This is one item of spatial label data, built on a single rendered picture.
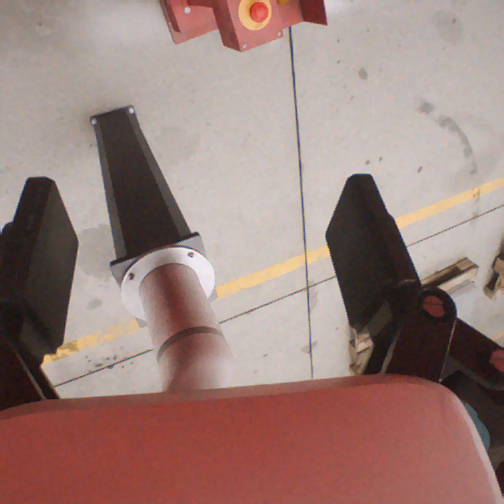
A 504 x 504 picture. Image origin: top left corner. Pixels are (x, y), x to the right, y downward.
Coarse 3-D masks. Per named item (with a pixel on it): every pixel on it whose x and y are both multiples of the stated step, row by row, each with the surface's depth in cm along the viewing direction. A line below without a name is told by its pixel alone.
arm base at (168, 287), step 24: (144, 264) 71; (168, 264) 72; (192, 264) 75; (120, 288) 72; (144, 288) 70; (168, 288) 67; (192, 288) 68; (144, 312) 69; (168, 312) 63; (192, 312) 62; (168, 336) 59
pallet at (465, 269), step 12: (456, 264) 307; (468, 264) 303; (432, 276) 302; (444, 276) 309; (456, 276) 297; (468, 276) 302; (444, 288) 296; (348, 324) 294; (360, 336) 285; (360, 348) 295; (360, 360) 307
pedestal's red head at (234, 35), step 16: (224, 0) 71; (240, 0) 72; (272, 0) 74; (304, 0) 81; (320, 0) 75; (224, 16) 76; (272, 16) 76; (288, 16) 84; (304, 16) 84; (320, 16) 79; (224, 32) 81; (240, 32) 75; (256, 32) 76; (272, 32) 78; (240, 48) 77
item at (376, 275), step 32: (352, 192) 11; (352, 224) 11; (384, 224) 10; (352, 256) 11; (384, 256) 10; (352, 288) 11; (384, 288) 10; (416, 288) 10; (352, 320) 11; (384, 320) 10; (448, 352) 9; (480, 352) 9; (448, 384) 10; (480, 384) 9
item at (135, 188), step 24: (96, 120) 143; (120, 120) 136; (120, 144) 117; (144, 144) 118; (120, 168) 103; (144, 168) 101; (120, 192) 92; (144, 192) 91; (168, 192) 93; (120, 216) 84; (144, 216) 82; (168, 216) 81; (120, 240) 78; (144, 240) 75; (168, 240) 74; (192, 240) 73; (120, 264) 70
